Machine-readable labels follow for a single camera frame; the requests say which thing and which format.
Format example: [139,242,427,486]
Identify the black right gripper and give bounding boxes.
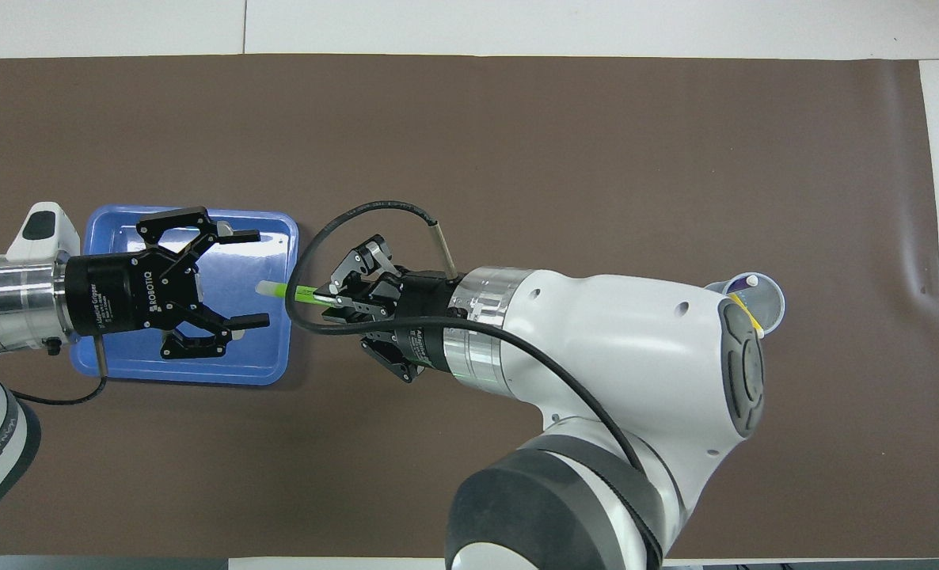
[321,234,461,385]

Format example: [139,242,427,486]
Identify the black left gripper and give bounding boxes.
[64,207,271,362]

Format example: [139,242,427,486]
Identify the green marker pen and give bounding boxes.
[256,280,344,306]

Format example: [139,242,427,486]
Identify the yellow marker pen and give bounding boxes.
[729,293,766,339]

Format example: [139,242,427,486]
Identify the blue plastic tray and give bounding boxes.
[70,206,300,387]

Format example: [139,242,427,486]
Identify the brown table mat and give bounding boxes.
[0,53,939,560]

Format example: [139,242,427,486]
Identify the clear plastic cup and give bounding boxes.
[705,272,786,339]

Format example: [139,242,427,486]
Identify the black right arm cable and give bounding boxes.
[286,199,648,476]

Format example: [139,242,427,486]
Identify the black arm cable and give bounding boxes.
[286,199,648,476]
[10,332,108,406]

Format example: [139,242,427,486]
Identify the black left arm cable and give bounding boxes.
[10,332,108,406]

